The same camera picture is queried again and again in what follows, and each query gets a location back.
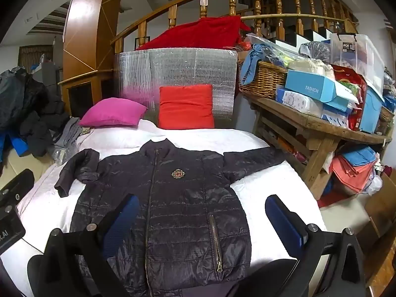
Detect stack of folded cloths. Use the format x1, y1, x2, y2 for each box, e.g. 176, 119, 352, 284
329, 145, 379, 194

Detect pile of dark clothes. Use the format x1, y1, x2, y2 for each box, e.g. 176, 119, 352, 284
0, 66, 70, 164

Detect blue plastic bin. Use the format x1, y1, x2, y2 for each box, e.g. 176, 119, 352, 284
359, 85, 386, 134

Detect wooden stair railing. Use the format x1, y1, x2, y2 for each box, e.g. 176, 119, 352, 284
111, 0, 359, 53

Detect white quilted bed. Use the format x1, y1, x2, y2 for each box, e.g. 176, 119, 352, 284
17, 118, 328, 297

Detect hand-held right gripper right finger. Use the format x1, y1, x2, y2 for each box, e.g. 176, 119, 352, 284
265, 194, 367, 297

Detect cream knitted blanket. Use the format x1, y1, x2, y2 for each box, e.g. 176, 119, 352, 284
288, 59, 336, 79

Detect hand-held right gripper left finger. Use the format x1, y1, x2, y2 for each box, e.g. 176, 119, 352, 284
27, 193, 141, 297

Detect red gift bag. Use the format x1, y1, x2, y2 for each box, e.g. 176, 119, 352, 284
331, 64, 369, 130

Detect red blanket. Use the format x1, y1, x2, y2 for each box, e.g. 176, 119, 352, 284
138, 15, 252, 51

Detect white printed tissue pack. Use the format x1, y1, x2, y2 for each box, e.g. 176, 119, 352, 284
275, 88, 325, 118

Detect red pillow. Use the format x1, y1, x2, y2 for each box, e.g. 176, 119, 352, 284
158, 84, 215, 129

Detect white plastic bag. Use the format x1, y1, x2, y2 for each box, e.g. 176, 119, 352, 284
365, 173, 384, 195

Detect clear plastic storage bin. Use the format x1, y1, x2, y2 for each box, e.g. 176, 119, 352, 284
329, 32, 386, 95

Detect grey patterned plastic bag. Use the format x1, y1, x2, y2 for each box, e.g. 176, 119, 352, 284
298, 41, 331, 64

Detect magenta pillow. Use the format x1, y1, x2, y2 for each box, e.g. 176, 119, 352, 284
78, 97, 148, 128

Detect grey pants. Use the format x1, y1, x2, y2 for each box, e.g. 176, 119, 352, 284
51, 117, 93, 164

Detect silver foil insulation mat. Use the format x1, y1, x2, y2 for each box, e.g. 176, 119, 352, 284
113, 47, 239, 129

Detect blue cardboard box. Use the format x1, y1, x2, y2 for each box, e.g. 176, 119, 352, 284
285, 70, 359, 113

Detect wooden table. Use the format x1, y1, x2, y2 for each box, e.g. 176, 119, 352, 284
241, 91, 392, 200

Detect blue cloth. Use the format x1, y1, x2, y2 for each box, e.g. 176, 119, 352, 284
241, 44, 288, 85

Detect small wicker basket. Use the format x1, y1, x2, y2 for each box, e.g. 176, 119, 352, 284
379, 105, 396, 123

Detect wooden arch cabinet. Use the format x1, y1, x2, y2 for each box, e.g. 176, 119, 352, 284
57, 0, 127, 118

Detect black puffer jacket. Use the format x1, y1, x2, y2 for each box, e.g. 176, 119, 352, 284
54, 139, 287, 297

